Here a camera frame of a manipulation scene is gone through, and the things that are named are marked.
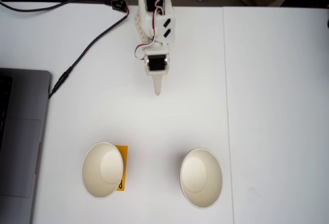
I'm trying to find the brown paper cup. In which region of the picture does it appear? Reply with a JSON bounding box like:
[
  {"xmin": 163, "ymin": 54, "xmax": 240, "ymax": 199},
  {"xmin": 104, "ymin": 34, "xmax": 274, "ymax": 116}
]
[
  {"xmin": 81, "ymin": 141, "xmax": 126, "ymax": 200},
  {"xmin": 179, "ymin": 147, "xmax": 223, "ymax": 210}
]

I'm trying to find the small black controller board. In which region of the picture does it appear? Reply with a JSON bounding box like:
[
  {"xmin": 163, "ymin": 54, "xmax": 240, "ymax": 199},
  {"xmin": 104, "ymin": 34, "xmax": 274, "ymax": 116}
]
[{"xmin": 110, "ymin": 0, "xmax": 129, "ymax": 11}]

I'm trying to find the yellow handwritten sticky note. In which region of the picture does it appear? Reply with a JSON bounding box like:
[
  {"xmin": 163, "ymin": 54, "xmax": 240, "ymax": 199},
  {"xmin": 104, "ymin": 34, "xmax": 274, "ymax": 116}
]
[{"xmin": 114, "ymin": 145, "xmax": 129, "ymax": 192}]

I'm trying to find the grey laptop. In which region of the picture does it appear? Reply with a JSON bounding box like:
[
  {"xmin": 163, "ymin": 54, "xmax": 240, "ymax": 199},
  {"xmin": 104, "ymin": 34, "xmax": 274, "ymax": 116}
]
[{"xmin": 0, "ymin": 67, "xmax": 52, "ymax": 224}]

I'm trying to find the red white black servo wire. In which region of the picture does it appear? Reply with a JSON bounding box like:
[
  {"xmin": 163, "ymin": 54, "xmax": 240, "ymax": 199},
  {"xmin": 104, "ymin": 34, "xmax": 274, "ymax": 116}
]
[{"xmin": 134, "ymin": 7, "xmax": 158, "ymax": 61}]

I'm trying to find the thin black cable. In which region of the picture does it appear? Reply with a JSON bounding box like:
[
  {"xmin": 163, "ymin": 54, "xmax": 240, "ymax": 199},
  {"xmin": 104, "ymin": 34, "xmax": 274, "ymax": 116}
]
[{"xmin": 0, "ymin": 0, "xmax": 112, "ymax": 13}]

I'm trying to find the black cable with barrel plug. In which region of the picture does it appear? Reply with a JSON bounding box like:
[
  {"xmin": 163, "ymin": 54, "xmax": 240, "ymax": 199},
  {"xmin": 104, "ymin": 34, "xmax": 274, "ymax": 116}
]
[{"xmin": 48, "ymin": 13, "xmax": 129, "ymax": 99}]

